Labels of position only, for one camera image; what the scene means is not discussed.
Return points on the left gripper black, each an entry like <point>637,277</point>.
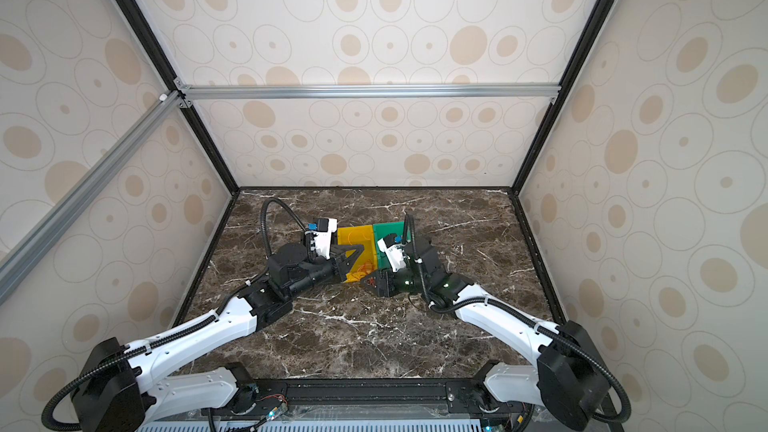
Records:
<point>339,264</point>

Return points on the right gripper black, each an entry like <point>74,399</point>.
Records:
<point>383,280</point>

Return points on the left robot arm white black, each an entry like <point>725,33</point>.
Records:
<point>118,377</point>

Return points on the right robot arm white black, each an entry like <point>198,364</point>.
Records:
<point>528,342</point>

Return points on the green plastic bin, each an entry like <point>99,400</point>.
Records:
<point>382,230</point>

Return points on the yellow plastic bin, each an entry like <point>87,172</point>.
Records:
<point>367,262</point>

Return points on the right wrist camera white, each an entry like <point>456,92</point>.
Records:
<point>391,252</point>

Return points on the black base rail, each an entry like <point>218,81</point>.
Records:
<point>234,391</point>

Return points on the horizontal aluminium frame bar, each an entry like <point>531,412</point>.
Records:
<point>388,91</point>

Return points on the left aluminium frame bar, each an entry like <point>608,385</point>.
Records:
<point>20,261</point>

